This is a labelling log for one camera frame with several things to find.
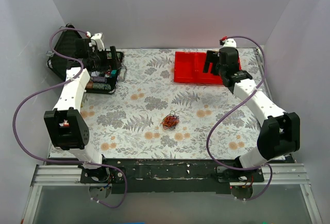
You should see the thin wire bundle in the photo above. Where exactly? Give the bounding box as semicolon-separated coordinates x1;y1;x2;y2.
160;110;180;131

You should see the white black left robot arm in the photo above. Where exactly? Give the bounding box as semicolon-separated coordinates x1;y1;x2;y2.
44;31;121;183

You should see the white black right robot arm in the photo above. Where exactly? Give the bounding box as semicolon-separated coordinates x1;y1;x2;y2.
203;36;300;182

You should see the black poker chip case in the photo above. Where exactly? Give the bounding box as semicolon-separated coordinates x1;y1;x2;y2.
47;24;126;95

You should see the red three-compartment plastic tray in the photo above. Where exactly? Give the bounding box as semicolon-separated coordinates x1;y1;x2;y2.
173;51;243;84

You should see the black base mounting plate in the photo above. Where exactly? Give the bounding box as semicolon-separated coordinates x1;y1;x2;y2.
79;158;265;195

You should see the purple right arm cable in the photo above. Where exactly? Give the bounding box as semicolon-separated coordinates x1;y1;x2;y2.
207;36;273;201

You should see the aluminium rail frame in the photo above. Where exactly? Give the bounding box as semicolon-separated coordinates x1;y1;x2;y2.
23;163;322;223

